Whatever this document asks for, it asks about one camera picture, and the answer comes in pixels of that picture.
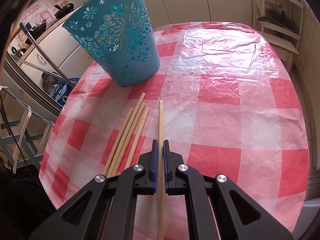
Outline red white checkered tablecloth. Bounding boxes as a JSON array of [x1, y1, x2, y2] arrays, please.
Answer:
[[40, 22, 309, 231]]

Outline teal perforated plastic basket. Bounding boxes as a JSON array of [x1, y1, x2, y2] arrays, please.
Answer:
[[63, 0, 160, 87]]

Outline bamboo chopstick bundle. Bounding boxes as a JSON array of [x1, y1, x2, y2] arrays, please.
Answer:
[[124, 107, 150, 169], [107, 102, 145, 177], [103, 108, 133, 176], [104, 93, 145, 177]]

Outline blue patterned shopping bag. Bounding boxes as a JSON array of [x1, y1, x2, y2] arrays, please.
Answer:
[[49, 80, 74, 106]]

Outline black wok on stove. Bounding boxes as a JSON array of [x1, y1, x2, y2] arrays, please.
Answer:
[[29, 20, 47, 40]]

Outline white rolling kitchen cart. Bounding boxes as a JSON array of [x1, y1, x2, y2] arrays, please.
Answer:
[[252, 0, 304, 72]]

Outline black pot with lid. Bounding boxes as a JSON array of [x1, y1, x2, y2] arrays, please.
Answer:
[[54, 3, 74, 20]]

